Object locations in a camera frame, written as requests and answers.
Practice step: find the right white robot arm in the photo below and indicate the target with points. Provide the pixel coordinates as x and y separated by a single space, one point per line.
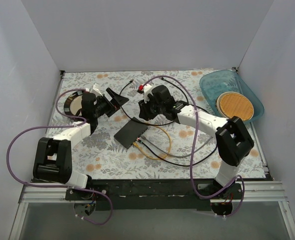
233 140

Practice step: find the floral table mat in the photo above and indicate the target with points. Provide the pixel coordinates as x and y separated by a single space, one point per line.
168 150

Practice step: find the dark rimmed ceramic plate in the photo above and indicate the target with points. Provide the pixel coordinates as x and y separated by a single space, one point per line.
73 104

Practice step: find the round woven bamboo tray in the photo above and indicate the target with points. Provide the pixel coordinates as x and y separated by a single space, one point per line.
230 104

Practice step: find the aluminium frame rail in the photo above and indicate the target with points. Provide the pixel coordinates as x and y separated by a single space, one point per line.
253 191

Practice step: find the teal plastic basin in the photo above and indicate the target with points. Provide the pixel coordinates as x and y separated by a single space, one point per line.
219 82

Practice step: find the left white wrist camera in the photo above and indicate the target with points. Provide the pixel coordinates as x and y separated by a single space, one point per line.
96 91

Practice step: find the black network switch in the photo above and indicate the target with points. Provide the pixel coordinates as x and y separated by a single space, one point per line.
129 133

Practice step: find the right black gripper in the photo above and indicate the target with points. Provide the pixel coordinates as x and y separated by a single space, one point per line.
145 111

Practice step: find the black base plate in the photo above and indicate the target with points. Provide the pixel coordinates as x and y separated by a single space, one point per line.
140 194

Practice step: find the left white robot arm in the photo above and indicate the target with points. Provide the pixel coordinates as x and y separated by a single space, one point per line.
53 160

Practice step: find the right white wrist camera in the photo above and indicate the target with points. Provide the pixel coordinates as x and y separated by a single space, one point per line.
145 90

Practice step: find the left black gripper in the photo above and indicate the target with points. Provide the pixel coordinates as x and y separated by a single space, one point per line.
111 104

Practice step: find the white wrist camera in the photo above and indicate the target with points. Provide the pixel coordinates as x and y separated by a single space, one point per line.
145 90
96 91

